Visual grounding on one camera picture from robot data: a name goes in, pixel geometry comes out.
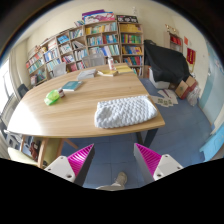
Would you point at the person's shoe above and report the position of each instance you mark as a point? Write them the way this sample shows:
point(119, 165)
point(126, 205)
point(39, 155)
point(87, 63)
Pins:
point(121, 179)

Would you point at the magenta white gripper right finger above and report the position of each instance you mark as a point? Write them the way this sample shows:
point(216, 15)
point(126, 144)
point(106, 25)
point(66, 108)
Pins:
point(154, 166)

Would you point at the papers on floor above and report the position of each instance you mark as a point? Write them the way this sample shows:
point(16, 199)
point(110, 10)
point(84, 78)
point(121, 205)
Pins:
point(165, 98)

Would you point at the grey book stack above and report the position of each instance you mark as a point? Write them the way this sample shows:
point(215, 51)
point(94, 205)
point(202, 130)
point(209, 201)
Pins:
point(86, 74)

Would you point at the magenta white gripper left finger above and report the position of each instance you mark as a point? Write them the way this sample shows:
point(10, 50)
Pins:
point(73, 168)

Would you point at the large wooden bookshelf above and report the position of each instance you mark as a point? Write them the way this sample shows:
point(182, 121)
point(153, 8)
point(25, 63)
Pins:
point(122, 41)

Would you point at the cardboard box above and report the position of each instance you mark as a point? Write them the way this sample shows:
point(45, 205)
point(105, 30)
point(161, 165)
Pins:
point(185, 87)

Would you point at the wooden table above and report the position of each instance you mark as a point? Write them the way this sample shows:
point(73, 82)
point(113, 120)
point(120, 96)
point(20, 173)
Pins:
point(73, 115)

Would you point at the red wall hanging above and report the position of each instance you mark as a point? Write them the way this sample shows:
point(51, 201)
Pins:
point(191, 56)

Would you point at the small dark jar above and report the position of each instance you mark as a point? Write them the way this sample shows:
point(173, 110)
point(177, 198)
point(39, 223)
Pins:
point(61, 92)

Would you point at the black cloth cover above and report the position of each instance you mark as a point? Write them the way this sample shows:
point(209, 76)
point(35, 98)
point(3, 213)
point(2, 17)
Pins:
point(167, 65)

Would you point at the grey mesh chair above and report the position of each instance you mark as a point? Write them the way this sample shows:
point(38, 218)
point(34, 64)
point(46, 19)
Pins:
point(93, 60)

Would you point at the small wall shelf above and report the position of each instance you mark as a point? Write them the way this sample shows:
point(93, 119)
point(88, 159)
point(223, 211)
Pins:
point(175, 43)

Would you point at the yellow-green chair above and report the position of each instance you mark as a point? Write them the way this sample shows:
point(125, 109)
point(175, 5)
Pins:
point(31, 154)

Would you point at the green plastic bag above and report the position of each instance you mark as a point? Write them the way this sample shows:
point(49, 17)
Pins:
point(51, 97)

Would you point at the teal book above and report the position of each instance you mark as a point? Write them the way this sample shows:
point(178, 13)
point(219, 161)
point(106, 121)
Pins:
point(71, 85)

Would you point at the white pink bottle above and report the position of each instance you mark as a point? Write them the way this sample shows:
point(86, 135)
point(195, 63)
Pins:
point(111, 63)

